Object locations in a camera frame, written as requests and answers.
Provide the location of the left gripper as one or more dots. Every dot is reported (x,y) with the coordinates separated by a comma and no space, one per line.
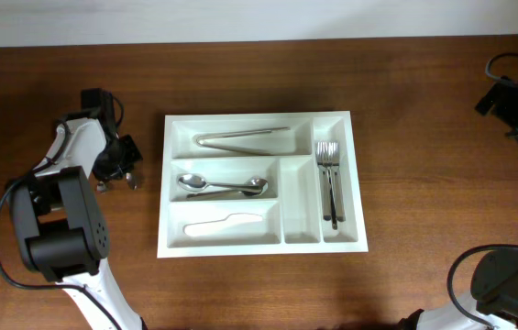
(134,156)

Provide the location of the small steel teaspoon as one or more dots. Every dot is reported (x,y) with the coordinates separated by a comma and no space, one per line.
(132,180)

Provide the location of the small thin teaspoon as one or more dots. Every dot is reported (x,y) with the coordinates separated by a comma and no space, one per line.
(102,187)

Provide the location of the large steel spoon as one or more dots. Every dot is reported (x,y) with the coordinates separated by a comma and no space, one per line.
(196,183)
(252,188)

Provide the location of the steel tongs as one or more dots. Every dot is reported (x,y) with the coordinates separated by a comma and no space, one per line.
(237,141)

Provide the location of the steel fork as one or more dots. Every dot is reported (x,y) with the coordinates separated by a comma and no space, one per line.
(321,154)
(340,192)

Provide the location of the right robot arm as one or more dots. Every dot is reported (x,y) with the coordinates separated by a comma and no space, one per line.
(482,283)

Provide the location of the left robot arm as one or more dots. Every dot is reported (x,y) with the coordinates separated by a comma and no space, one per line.
(60,229)

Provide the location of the white cutlery tray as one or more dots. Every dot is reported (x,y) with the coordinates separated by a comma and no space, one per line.
(292,206)

